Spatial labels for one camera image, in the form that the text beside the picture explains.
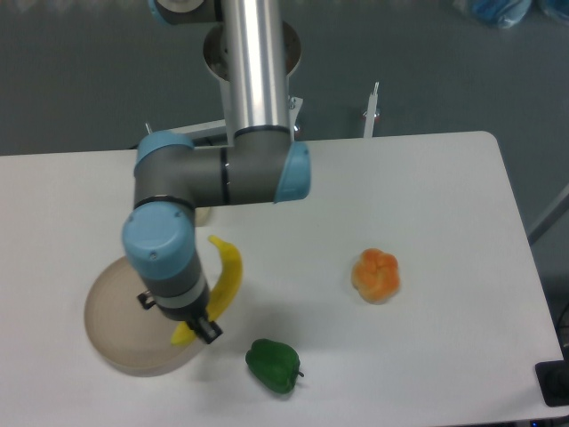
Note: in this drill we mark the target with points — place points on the grey table leg strut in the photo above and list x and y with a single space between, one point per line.
549 216

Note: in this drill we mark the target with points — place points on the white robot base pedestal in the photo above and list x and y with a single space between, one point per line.
216 59

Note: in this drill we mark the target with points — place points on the blue plastic bag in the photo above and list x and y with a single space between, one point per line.
500 14

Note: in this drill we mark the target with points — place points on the black device at edge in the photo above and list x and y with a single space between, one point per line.
553 380

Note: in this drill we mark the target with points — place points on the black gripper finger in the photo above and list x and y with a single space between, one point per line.
206 330

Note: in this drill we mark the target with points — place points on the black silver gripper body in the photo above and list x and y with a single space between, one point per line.
188 306

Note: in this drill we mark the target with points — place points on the white pear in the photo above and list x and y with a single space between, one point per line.
202 215

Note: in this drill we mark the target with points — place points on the beige round plate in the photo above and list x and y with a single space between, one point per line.
132 340

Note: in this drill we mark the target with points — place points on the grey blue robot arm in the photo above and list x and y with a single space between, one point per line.
254 51

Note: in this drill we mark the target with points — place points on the yellow banana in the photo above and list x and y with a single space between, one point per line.
229 281

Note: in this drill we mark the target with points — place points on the orange knotted bread roll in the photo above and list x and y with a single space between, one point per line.
375 275

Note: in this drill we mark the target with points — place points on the green bell pepper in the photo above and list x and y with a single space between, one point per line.
276 365

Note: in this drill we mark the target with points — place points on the white right table bracket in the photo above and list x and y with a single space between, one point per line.
371 112

